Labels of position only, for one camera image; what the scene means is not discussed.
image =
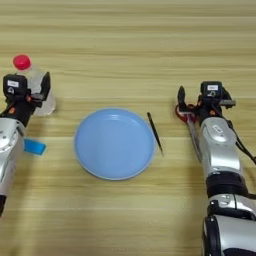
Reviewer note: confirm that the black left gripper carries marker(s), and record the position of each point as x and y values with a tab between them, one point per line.
20	110

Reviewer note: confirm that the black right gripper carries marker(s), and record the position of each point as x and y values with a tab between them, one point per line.
210	110

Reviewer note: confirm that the clear plastic bottle red cap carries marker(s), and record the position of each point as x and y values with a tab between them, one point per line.
36	80

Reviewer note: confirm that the light blue round plate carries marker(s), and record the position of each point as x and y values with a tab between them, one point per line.
115	145

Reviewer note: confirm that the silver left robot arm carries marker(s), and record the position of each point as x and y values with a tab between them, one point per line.
8	153

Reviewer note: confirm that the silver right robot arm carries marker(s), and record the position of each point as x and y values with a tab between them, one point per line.
221	156

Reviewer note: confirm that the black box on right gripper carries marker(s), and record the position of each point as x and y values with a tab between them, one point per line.
211	89

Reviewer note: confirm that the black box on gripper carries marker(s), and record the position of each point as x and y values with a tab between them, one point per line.
211	89
15	85

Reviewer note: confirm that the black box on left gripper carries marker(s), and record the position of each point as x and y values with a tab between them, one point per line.
15	85

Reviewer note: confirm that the thin black tweezers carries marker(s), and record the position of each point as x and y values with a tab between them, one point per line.
155	133

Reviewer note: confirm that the blue rectangular eraser block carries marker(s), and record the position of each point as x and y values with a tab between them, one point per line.
36	147

